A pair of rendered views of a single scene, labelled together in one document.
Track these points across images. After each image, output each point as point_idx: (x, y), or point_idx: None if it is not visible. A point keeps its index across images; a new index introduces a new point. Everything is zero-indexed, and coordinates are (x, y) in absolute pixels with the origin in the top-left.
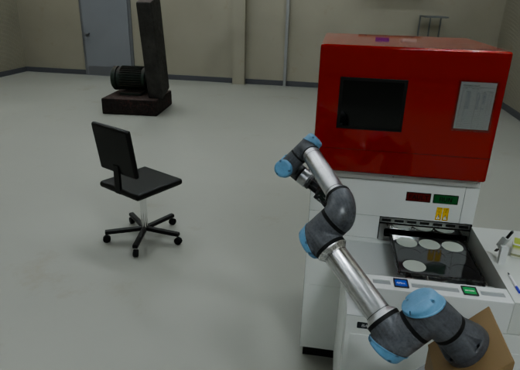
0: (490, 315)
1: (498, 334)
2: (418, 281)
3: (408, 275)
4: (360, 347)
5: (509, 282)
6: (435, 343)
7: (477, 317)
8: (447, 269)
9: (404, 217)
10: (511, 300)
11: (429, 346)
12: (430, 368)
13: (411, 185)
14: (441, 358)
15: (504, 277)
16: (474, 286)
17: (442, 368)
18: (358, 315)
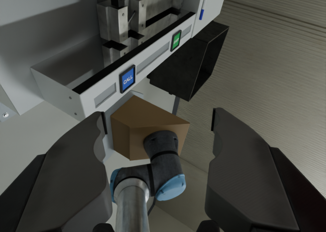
0: (186, 129)
1: (182, 141)
2: (143, 55)
3: None
4: None
5: None
6: (137, 129)
7: (177, 127)
8: None
9: None
10: (190, 34)
11: (131, 129)
12: (123, 134)
13: None
14: (138, 141)
15: None
16: (181, 24)
17: (137, 146)
18: (39, 103)
